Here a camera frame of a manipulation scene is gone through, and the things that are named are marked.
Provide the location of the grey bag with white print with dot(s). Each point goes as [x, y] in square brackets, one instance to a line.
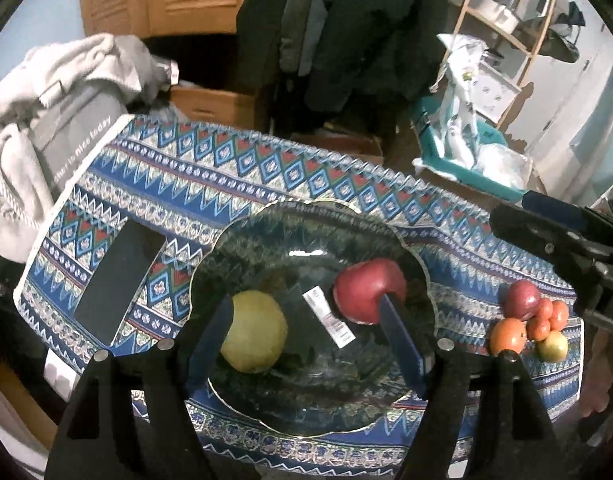
[71, 120]

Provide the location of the scalloped glass plate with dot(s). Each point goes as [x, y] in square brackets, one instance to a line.
[306, 250]

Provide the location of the brown cardboard box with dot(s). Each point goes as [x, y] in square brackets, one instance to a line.
[211, 102]

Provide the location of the white printed storage box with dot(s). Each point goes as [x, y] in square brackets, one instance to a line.
[493, 90]

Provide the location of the dark green hanging coat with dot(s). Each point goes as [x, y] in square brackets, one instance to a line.
[381, 25]

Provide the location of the black smartphone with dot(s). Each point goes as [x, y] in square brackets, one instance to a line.
[116, 285]

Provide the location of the orange persimmon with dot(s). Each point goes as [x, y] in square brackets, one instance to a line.
[508, 336]

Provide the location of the wooden shelf rack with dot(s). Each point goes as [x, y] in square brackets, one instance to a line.
[538, 35]

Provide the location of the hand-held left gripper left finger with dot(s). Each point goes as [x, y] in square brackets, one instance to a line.
[211, 332]

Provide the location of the blue patterned tablecloth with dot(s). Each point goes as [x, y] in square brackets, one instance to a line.
[286, 170]

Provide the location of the teal plastic basket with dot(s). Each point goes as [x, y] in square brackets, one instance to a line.
[431, 135]

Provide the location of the grey hanging jacket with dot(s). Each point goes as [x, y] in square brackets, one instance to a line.
[304, 15]

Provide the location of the black hanging jacket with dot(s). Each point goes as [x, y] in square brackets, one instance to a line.
[261, 15]

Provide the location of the yellow-green apple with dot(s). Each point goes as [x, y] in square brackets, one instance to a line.
[553, 346]

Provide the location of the clear plastic bag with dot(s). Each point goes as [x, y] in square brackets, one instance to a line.
[503, 165]

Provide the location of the dark cloth on shelf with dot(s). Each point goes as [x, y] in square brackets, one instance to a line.
[561, 35]

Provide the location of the white printed plastic bag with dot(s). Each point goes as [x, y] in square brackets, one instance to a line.
[461, 100]

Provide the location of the flat cardboard box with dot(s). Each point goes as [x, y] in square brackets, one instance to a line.
[336, 144]

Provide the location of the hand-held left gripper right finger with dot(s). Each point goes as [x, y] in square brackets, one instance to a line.
[401, 340]

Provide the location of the large red apple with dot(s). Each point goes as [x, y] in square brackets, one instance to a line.
[366, 285]

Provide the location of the light grey hoodie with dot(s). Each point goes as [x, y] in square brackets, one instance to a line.
[61, 60]

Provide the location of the white container on shelf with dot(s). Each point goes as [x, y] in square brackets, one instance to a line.
[496, 12]

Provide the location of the small orange tangerine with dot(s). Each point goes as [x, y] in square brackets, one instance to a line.
[559, 314]
[538, 329]
[545, 306]

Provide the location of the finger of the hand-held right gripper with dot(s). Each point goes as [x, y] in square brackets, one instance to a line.
[553, 206]
[526, 230]

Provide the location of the large yellow pear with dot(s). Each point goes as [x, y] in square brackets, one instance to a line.
[259, 332]

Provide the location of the small dark red apple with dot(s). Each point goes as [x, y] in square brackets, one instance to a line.
[523, 300]

